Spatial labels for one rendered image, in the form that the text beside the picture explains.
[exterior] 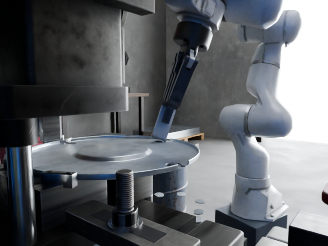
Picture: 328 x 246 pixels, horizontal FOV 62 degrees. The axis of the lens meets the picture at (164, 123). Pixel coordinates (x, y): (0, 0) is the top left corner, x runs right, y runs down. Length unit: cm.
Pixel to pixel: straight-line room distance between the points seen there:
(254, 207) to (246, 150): 19
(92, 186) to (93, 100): 11
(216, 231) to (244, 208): 64
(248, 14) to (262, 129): 43
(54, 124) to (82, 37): 12
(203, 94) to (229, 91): 55
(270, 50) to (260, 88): 14
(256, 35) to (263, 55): 7
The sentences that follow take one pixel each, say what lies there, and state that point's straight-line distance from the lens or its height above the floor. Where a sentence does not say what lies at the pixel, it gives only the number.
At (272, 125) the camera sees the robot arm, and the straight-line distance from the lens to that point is 93.
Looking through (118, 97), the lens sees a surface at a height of 88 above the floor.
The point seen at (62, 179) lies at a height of 79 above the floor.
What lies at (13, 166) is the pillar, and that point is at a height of 82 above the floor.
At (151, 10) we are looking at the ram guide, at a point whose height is 99.
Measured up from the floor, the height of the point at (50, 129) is 84.
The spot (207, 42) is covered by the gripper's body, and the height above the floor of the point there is 98.
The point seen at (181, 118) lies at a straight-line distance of 580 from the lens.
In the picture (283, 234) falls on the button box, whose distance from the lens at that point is 58.
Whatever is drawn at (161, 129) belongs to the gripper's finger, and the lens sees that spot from 56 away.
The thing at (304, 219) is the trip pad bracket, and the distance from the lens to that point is 46.
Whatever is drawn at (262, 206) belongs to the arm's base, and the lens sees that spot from 102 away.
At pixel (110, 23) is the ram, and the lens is 37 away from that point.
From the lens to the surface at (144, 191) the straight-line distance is 48.
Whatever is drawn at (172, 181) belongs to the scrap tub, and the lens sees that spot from 158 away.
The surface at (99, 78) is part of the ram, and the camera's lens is 35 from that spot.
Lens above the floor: 88
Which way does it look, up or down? 7 degrees down
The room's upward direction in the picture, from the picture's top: straight up
